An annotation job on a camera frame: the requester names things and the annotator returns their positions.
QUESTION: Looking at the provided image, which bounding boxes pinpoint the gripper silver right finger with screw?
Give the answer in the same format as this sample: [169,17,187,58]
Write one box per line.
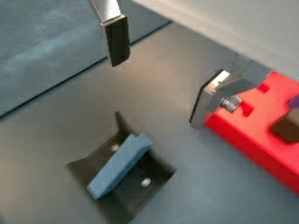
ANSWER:
[189,54,271,130]

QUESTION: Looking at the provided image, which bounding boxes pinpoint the brown hexagonal peg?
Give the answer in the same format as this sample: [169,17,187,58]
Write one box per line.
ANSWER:
[271,108,299,144]

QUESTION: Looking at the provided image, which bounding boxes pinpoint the purple cylinder peg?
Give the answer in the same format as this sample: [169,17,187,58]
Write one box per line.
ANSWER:
[287,94,299,109]

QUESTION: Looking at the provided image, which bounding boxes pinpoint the red peg board block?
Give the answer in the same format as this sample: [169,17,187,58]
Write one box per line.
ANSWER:
[205,71,299,195]

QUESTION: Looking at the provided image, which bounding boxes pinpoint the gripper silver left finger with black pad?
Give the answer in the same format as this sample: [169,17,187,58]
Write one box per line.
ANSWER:
[89,0,130,67]

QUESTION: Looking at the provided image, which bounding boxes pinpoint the light blue arch block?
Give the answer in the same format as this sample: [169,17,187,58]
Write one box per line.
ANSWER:
[86,134,153,200]

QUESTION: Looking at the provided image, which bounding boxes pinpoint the black curved fixture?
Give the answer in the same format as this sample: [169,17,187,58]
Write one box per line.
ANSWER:
[68,113,175,224]

